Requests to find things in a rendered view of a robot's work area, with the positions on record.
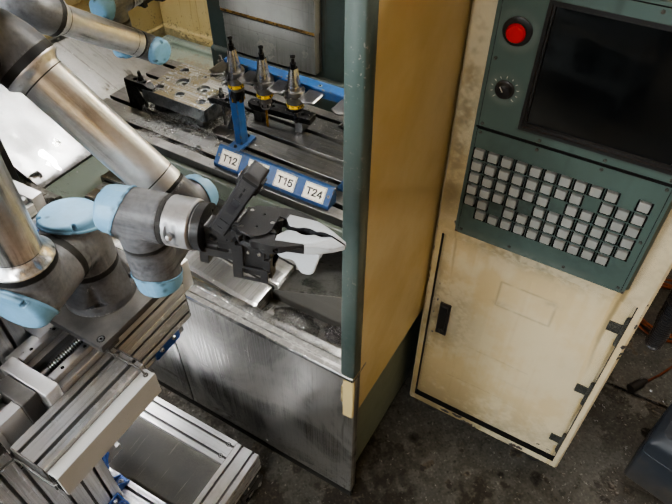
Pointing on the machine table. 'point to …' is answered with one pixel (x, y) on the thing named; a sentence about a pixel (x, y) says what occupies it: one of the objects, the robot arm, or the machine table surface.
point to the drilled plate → (187, 105)
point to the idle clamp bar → (282, 114)
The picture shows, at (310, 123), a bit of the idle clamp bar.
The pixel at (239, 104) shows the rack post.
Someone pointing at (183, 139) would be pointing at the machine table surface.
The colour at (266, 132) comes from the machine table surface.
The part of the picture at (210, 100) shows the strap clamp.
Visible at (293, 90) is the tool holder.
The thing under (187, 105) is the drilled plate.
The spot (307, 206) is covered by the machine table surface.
